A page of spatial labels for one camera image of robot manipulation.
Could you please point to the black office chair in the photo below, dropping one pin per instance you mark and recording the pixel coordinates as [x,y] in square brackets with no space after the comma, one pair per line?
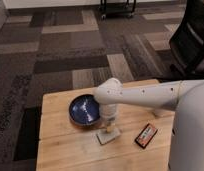
[187,43]

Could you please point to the dark blue bowl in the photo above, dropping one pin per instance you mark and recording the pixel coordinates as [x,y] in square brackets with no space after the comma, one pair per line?
[84,110]

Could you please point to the white sponge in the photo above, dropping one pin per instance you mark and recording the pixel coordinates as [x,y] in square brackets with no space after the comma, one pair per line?
[106,135]

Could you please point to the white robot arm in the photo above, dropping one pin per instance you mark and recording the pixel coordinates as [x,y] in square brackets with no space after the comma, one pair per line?
[184,97]

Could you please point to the black orange snack packet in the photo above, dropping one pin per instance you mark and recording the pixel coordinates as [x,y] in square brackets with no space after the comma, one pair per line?
[146,135]

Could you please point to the white cup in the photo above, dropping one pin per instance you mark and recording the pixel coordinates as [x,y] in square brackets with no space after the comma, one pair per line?
[158,113]

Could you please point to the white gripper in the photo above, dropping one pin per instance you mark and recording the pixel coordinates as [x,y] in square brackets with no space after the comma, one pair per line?
[108,114]

